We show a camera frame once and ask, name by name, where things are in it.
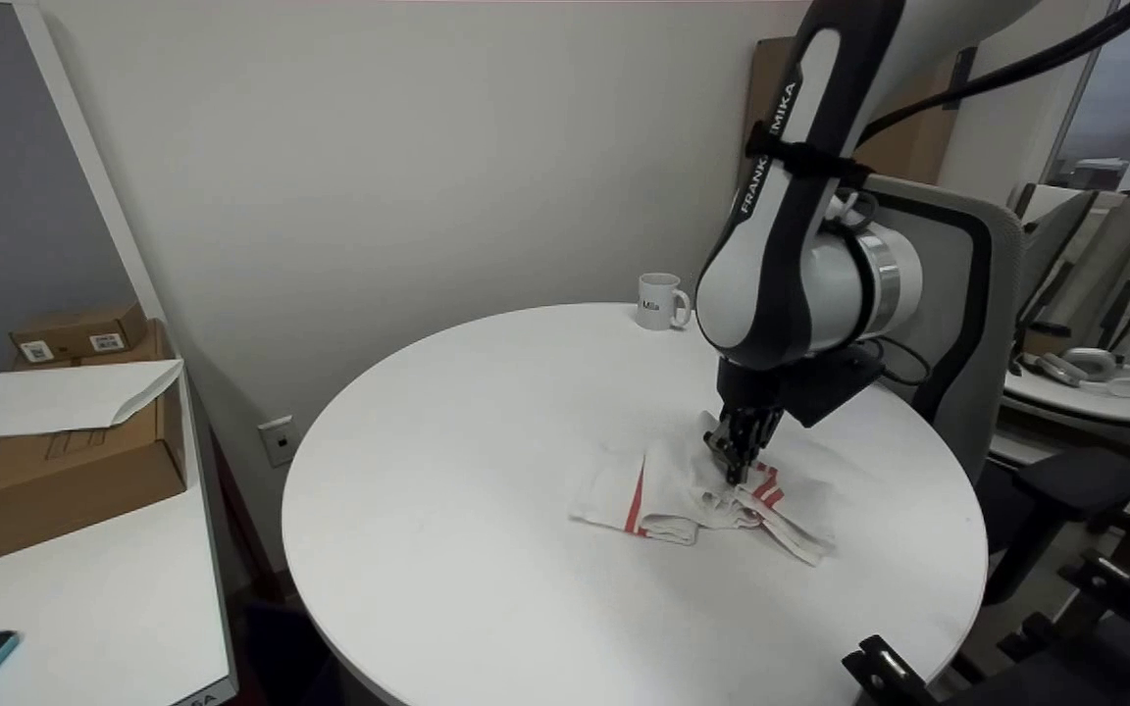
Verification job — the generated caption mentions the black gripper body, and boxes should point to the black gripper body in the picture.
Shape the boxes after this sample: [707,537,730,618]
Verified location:
[715,357,792,456]

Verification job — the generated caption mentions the white towel with red stripes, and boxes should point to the white towel with red stripes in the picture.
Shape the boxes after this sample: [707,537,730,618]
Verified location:
[564,433,847,572]

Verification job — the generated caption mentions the white mug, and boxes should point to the white mug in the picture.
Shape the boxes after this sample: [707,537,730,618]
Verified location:
[632,266,699,334]

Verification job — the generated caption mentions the grey mesh office chair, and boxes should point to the grey mesh office chair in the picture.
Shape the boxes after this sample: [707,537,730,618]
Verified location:
[852,172,1030,483]

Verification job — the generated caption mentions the flat brown cardboard sheet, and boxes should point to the flat brown cardboard sheet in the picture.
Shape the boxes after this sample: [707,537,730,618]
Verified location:
[733,33,988,190]

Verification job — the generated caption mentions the white side desk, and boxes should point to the white side desk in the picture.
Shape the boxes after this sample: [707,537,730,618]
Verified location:
[987,350,1130,480]

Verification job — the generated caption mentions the grey computer mouse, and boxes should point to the grey computer mouse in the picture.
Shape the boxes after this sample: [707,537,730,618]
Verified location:
[1061,340,1127,385]

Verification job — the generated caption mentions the black chair base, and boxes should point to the black chair base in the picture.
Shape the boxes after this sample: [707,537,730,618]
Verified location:
[972,437,1130,706]

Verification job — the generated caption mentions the grey stacked folding stands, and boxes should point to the grey stacked folding stands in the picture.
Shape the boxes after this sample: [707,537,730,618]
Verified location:
[1017,180,1130,352]

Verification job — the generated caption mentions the small cardboard box with labels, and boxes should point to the small cardboard box with labels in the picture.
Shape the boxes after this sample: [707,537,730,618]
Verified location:
[6,304,178,374]

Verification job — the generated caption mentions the large brown cardboard box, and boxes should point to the large brown cardboard box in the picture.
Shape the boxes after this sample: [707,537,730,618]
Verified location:
[0,388,192,567]

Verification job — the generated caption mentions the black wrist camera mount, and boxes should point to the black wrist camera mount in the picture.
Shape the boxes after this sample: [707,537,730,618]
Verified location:
[781,344,886,433]

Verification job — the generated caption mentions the black clamp mount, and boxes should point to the black clamp mount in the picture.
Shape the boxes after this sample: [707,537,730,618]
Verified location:
[839,632,948,706]

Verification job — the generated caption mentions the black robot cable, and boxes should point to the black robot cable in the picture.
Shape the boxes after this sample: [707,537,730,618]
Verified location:
[852,0,1130,148]

